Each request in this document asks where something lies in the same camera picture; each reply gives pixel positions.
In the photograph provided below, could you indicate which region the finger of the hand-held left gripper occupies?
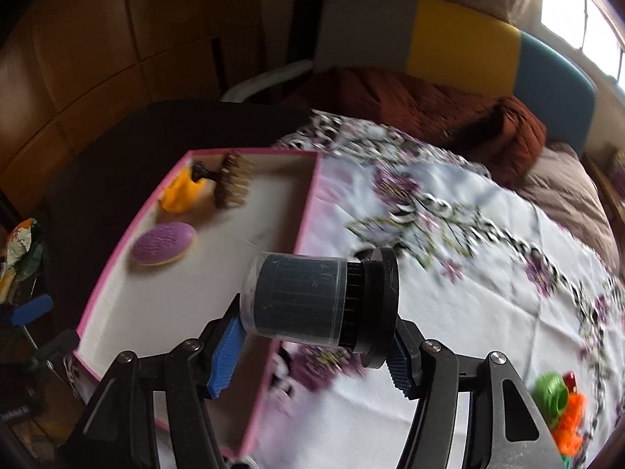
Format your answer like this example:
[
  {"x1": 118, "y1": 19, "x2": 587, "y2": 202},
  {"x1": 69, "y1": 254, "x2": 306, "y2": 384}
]
[
  {"x1": 29, "y1": 328, "x2": 81, "y2": 367},
  {"x1": 0, "y1": 294, "x2": 54, "y2": 328}
]

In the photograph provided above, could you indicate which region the green plug-in repellent heater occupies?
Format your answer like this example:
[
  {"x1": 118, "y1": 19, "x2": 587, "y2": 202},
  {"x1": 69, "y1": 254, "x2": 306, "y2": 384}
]
[{"x1": 532, "y1": 372, "x2": 570, "y2": 428}]

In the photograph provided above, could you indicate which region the beige pink duvet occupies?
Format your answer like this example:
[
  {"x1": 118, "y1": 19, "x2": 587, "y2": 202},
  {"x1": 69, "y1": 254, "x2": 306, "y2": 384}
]
[{"x1": 515, "y1": 141, "x2": 618, "y2": 274}]

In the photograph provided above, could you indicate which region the wooden wardrobe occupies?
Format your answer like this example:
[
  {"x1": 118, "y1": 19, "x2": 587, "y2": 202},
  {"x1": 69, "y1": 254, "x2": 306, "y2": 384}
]
[{"x1": 0, "y1": 0, "x2": 267, "y2": 191}]

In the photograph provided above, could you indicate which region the black wardrobe handle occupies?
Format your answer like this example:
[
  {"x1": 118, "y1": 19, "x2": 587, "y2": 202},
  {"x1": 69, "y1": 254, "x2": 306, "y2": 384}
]
[{"x1": 211, "y1": 36, "x2": 230, "y2": 93}]

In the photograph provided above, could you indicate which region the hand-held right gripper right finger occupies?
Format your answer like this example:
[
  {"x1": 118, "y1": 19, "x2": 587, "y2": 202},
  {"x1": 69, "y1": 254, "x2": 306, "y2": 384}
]
[{"x1": 383, "y1": 315, "x2": 567, "y2": 469}]

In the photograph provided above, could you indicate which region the brown bristle brush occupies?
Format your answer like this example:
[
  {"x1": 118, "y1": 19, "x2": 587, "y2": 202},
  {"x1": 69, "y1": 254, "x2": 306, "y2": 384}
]
[{"x1": 191, "y1": 149, "x2": 257, "y2": 211}]

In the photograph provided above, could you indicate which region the window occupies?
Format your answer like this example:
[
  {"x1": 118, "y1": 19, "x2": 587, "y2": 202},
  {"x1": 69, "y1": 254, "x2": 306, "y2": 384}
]
[{"x1": 539, "y1": 0, "x2": 625, "y2": 84}]

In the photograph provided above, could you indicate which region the wooden side shelf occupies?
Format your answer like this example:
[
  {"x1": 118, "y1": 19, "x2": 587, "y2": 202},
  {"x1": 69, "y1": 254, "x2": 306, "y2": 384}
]
[{"x1": 583, "y1": 147, "x2": 625, "y2": 235}]

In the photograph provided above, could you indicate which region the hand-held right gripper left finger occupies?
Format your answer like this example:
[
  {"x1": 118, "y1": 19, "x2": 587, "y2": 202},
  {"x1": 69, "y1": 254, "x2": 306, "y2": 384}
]
[{"x1": 59, "y1": 293, "x2": 255, "y2": 469}]

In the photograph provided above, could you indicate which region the white chair armrest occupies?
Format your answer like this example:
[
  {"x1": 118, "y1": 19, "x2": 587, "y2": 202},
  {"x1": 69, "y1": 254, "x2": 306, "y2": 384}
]
[{"x1": 222, "y1": 59, "x2": 316, "y2": 103}]

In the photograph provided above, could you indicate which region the grey yellow blue headboard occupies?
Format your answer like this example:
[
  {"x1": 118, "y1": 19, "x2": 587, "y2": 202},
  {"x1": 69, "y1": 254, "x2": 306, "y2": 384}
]
[{"x1": 312, "y1": 0, "x2": 599, "y2": 157}]

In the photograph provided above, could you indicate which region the black rolled mat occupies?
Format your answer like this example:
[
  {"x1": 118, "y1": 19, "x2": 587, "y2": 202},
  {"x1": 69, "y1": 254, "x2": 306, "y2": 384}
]
[{"x1": 286, "y1": 0, "x2": 338, "y2": 64}]

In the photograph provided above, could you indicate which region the grey canister with black lid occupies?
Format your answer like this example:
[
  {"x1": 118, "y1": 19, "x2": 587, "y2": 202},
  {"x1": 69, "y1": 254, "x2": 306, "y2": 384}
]
[{"x1": 241, "y1": 248, "x2": 400, "y2": 369}]

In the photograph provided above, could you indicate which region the printed plastic bag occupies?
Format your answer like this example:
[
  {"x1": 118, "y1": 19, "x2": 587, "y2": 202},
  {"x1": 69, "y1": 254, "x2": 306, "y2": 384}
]
[{"x1": 0, "y1": 217, "x2": 45, "y2": 304}]

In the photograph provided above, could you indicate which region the brown quilted jacket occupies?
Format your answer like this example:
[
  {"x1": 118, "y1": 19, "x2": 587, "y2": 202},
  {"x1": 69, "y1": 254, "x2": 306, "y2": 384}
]
[{"x1": 288, "y1": 66, "x2": 548, "y2": 189}]

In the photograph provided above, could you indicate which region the pink cardboard box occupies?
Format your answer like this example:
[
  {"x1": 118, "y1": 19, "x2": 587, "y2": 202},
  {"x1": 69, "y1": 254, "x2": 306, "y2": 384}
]
[{"x1": 73, "y1": 148, "x2": 323, "y2": 457}]

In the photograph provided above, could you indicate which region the floral embroidered tablecloth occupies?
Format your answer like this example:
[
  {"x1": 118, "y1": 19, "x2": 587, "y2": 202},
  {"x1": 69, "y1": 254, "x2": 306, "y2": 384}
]
[{"x1": 234, "y1": 109, "x2": 625, "y2": 469}]

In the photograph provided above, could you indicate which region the orange plastic toy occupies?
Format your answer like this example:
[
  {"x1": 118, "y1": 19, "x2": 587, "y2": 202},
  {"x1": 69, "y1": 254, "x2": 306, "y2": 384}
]
[{"x1": 549, "y1": 391, "x2": 589, "y2": 457}]

